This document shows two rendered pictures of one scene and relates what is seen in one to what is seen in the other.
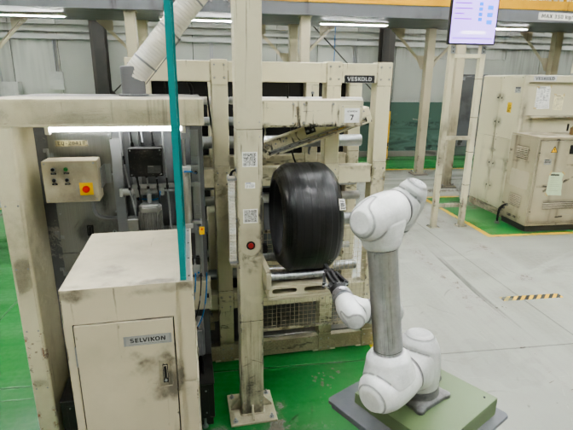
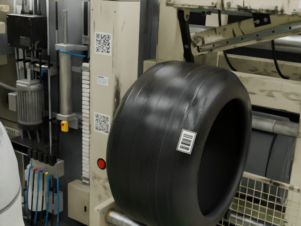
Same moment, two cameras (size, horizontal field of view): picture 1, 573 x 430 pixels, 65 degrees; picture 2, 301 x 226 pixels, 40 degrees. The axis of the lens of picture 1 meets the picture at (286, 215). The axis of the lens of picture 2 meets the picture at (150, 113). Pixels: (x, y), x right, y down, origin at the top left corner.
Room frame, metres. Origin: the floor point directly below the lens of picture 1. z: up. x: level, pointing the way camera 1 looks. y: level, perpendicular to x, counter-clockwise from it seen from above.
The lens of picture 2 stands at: (1.33, -0.96, 1.70)
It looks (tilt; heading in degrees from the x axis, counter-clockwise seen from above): 17 degrees down; 45
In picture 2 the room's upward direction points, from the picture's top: 3 degrees clockwise
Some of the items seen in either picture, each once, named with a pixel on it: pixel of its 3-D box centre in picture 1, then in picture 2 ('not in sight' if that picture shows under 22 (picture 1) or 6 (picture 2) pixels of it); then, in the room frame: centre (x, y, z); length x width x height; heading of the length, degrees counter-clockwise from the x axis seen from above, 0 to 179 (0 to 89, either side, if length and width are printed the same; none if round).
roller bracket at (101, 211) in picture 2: (263, 266); (130, 199); (2.31, 0.13, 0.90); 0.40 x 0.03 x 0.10; 12
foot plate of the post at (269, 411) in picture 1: (251, 405); not in sight; (2.27, 0.20, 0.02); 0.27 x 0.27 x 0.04; 12
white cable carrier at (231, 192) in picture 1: (233, 220); (90, 123); (2.23, 0.27, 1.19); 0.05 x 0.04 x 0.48; 12
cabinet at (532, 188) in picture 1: (548, 181); not in sight; (6.01, -3.54, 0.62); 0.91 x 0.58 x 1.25; 98
